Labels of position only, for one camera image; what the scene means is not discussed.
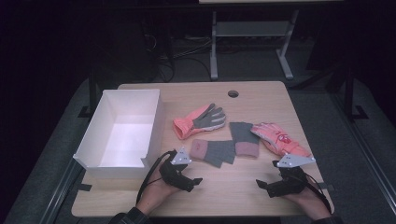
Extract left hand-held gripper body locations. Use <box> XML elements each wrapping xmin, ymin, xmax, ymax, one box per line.
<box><xmin>159</xmin><ymin>147</ymin><xmax>196</xmax><ymax>193</ymax></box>

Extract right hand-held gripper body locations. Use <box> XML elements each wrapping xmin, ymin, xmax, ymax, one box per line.
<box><xmin>267</xmin><ymin>153</ymin><xmax>317</xmax><ymax>199</ymax></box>

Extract dark green pink-cuffed socks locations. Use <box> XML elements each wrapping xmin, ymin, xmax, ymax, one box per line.
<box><xmin>189</xmin><ymin>138</ymin><xmax>236</xmax><ymax>169</ymax></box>

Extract grey knit glove pink cuff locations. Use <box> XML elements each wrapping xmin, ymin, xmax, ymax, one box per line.
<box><xmin>229</xmin><ymin>121</ymin><xmax>262</xmax><ymax>159</ymax></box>

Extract pink glove with grey palm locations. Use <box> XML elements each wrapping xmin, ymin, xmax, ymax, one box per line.
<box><xmin>172</xmin><ymin>103</ymin><xmax>227</xmax><ymax>140</ymax></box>

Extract white box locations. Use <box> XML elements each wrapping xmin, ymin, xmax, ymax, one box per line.
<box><xmin>72</xmin><ymin>89</ymin><xmax>166</xmax><ymax>180</ymax></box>

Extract person's right hand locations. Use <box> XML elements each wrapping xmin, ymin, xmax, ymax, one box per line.
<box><xmin>282</xmin><ymin>183</ymin><xmax>332</xmax><ymax>221</ymax></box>

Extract person's left hand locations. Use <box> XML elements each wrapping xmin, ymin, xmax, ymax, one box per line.
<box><xmin>135</xmin><ymin>172</ymin><xmax>182</xmax><ymax>217</ymax></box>

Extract pink glove with red print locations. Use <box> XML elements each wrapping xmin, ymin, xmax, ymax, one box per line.
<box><xmin>250</xmin><ymin>121</ymin><xmax>312</xmax><ymax>158</ymax></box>

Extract white metal stand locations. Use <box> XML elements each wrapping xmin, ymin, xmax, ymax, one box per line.
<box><xmin>209</xmin><ymin>8</ymin><xmax>301</xmax><ymax>81</ymax></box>

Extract left hand-held gripper black cable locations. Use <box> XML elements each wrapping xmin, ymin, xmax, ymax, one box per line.
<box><xmin>135</xmin><ymin>149</ymin><xmax>177</xmax><ymax>204</ymax></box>

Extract hand-held gripper black cable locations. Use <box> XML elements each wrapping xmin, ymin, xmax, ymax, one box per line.
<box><xmin>135</xmin><ymin>149</ymin><xmax>177</xmax><ymax>204</ymax></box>
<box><xmin>303</xmin><ymin>172</ymin><xmax>332</xmax><ymax>215</ymax></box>

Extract right hand-held gripper black cable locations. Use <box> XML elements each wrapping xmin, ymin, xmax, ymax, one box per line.
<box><xmin>303</xmin><ymin>172</ymin><xmax>332</xmax><ymax>215</ymax></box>

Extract grey metal floor rail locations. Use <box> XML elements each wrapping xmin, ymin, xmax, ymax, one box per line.
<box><xmin>330</xmin><ymin>91</ymin><xmax>396</xmax><ymax>208</ymax></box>
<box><xmin>38</xmin><ymin>160</ymin><xmax>86</xmax><ymax>224</ymax></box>

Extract dark metal post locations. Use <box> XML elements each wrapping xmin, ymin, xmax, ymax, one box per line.
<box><xmin>342</xmin><ymin>66</ymin><xmax>370</xmax><ymax>121</ymax></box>
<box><xmin>78</xmin><ymin>66</ymin><xmax>98</xmax><ymax>119</ymax></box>

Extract bundle of floor cables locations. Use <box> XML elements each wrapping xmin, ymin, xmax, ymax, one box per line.
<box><xmin>141</xmin><ymin>32</ymin><xmax>213</xmax><ymax>83</ymax></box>

